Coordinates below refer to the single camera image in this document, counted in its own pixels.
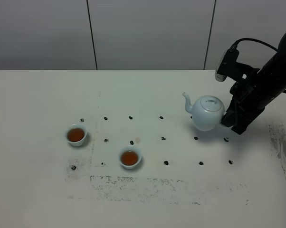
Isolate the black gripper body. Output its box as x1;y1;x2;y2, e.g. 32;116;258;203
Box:
230;69;276;114

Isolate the right pale blue teacup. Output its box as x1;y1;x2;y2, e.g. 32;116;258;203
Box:
118;146;142;170

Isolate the pale blue porcelain teapot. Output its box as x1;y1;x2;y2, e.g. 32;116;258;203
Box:
182;93;225;132

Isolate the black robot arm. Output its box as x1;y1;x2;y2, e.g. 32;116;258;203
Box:
215;33;286;135

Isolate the left pale blue teacup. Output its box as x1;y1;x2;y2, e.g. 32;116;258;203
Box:
65;124;87;147

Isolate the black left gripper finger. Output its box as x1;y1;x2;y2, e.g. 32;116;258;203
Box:
221;95;239;127

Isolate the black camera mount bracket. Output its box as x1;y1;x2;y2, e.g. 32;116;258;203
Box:
225;62;259;83

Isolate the pale blue teacup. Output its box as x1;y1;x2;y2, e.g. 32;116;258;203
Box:
65;124;87;147
118;146;142;170

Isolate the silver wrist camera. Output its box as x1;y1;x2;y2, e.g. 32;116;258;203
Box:
215;48;239;82

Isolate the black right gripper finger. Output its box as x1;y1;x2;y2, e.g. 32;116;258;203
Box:
231;108;264;135

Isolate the black braided camera cable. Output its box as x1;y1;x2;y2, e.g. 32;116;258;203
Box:
230;38;286;94

